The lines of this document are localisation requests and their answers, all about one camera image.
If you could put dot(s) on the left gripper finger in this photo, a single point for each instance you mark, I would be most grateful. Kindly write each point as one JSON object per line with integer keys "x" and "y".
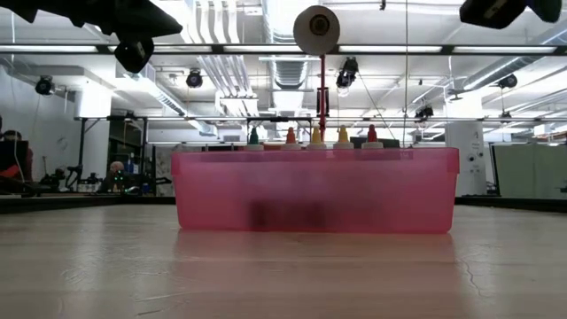
{"x": 137, "y": 17}

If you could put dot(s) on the large green food coloring bottle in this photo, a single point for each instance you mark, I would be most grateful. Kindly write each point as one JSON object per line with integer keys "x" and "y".
{"x": 253, "y": 138}

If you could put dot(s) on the large red food coloring bottle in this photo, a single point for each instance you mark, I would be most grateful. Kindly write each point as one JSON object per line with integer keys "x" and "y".
{"x": 372, "y": 138}

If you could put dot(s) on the large orange food coloring bottle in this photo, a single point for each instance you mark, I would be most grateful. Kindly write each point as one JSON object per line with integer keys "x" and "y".
{"x": 290, "y": 138}

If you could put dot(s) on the large yellow food coloring bottle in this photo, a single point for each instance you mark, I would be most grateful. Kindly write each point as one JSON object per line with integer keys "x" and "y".
{"x": 316, "y": 137}
{"x": 342, "y": 138}

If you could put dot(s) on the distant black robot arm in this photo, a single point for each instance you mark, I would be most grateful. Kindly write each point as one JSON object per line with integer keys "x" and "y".
{"x": 71, "y": 175}

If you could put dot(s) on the black ceiling spotlight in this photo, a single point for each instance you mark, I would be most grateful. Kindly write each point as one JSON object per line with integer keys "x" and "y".
{"x": 194, "y": 79}
{"x": 424, "y": 111}
{"x": 347, "y": 73}
{"x": 44, "y": 84}
{"x": 507, "y": 81}

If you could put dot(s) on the white round column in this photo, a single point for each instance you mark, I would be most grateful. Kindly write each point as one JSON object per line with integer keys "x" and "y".
{"x": 465, "y": 137}

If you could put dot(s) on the person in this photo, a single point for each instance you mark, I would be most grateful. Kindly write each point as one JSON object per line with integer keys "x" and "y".
{"x": 116, "y": 170}
{"x": 12, "y": 135}

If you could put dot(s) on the dark monitor screen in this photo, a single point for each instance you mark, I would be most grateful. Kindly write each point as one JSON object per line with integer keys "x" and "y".
{"x": 13, "y": 155}

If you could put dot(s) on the grey-green office partition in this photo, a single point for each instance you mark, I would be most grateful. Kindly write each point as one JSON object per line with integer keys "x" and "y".
{"x": 522, "y": 168}

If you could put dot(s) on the black monitor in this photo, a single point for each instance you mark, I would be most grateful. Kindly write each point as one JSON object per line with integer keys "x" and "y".
{"x": 392, "y": 142}

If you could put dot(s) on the dark background table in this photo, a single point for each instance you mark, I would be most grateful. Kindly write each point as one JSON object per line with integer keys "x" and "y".
{"x": 88, "y": 203}

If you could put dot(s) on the pink translucent plastic bin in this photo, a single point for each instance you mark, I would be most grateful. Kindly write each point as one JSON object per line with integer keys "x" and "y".
{"x": 354, "y": 195}

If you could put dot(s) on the long horizontal metal rail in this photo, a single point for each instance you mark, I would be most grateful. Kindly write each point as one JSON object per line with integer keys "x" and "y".
{"x": 177, "y": 119}

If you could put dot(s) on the silver ceiling ventilation duct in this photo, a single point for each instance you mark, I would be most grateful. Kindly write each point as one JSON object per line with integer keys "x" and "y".
{"x": 290, "y": 75}

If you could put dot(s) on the black metal stand frame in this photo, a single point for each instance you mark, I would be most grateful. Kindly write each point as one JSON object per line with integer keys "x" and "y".
{"x": 279, "y": 119}

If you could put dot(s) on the black metal table frame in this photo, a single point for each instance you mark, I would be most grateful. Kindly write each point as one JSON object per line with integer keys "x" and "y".
{"x": 509, "y": 204}

